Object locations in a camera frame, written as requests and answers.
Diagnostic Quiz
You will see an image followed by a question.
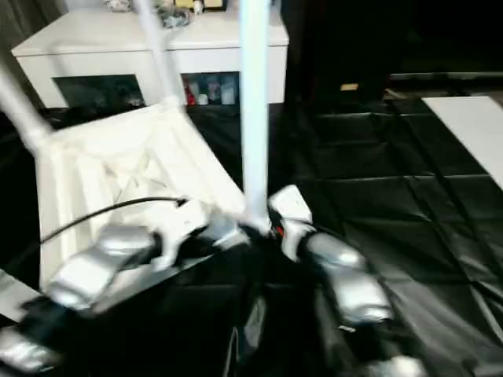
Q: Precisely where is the white plastic table top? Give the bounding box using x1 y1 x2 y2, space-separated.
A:
31 101 260 293

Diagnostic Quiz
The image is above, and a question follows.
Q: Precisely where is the white plastic table leg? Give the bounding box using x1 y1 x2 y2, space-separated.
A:
0 63 54 154
237 0 272 225
132 0 189 111

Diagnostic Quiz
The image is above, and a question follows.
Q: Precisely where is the black work mat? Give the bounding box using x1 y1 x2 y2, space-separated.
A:
0 93 503 377

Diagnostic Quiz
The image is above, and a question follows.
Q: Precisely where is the white cabinet with glass doors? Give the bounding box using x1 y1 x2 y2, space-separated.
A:
12 8 290 109

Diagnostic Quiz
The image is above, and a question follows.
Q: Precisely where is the white side table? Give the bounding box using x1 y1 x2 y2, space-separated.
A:
423 96 503 189

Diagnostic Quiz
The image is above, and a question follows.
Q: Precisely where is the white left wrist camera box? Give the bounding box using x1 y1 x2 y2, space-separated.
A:
153 200 213 272

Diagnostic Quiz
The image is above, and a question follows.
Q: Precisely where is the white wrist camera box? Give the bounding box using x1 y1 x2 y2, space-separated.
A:
153 200 213 272
267 185 315 262

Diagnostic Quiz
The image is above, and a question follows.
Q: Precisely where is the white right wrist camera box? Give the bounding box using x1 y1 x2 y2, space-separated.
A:
267 185 315 262

